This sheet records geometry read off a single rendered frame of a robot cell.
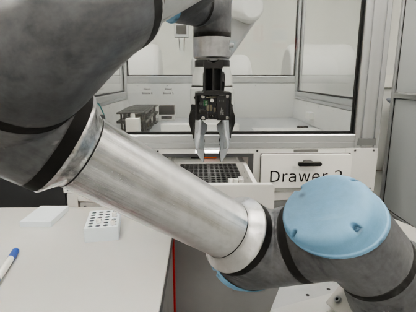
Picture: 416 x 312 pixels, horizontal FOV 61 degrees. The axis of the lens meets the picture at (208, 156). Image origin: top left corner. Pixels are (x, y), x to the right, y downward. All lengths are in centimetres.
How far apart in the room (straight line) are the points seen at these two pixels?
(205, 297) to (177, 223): 94
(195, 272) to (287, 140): 56
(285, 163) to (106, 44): 94
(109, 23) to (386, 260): 40
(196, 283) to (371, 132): 78
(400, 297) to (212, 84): 46
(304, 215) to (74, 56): 34
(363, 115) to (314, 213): 79
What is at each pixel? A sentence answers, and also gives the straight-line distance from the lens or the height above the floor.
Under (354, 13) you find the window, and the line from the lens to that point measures 124.
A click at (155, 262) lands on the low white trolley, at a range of 84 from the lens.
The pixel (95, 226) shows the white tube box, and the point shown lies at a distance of 96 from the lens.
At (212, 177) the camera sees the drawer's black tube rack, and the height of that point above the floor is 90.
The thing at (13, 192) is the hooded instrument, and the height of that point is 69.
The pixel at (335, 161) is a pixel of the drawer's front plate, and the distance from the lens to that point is 120.
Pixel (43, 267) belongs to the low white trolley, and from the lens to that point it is 89.
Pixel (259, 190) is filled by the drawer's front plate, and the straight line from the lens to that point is 82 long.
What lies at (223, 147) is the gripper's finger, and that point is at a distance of 77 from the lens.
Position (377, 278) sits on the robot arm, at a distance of 51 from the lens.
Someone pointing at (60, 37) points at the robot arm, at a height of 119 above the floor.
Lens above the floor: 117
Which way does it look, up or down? 12 degrees down
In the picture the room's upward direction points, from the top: straight up
